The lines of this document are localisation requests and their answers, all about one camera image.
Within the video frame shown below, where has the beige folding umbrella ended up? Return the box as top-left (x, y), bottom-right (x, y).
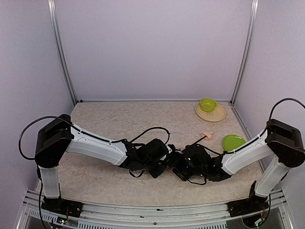
top-left (171, 131), bottom-right (214, 167)

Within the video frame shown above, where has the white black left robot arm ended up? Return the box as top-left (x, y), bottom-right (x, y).
top-left (34, 114), bottom-right (172, 199)

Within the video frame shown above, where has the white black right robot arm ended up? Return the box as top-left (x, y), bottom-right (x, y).
top-left (173, 119), bottom-right (305, 198)

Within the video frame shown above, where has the green flat plate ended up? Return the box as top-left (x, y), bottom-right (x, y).
top-left (222, 135), bottom-right (246, 152)

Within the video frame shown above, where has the beige round plate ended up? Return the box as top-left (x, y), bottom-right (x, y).
top-left (195, 104), bottom-right (226, 123)

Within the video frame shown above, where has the green plastic bowl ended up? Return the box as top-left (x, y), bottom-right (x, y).
top-left (199, 98), bottom-right (217, 112)

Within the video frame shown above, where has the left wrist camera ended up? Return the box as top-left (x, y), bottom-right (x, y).
top-left (166, 144), bottom-right (176, 154)

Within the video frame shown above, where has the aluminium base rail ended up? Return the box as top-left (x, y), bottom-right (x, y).
top-left (13, 190), bottom-right (294, 229)

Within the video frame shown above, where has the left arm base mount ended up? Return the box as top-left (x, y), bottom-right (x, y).
top-left (41, 198), bottom-right (83, 218)

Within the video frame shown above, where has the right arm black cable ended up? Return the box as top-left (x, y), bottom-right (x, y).
top-left (266, 97), bottom-right (305, 125)

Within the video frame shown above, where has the right corner aluminium post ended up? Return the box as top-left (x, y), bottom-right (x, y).
top-left (230, 0), bottom-right (259, 106)

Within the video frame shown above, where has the corner aluminium post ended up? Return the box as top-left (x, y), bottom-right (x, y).
top-left (48, 0), bottom-right (78, 106)
top-left (230, 0), bottom-right (259, 106)

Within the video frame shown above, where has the left corner aluminium post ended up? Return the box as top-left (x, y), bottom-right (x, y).
top-left (48, 0), bottom-right (78, 106)

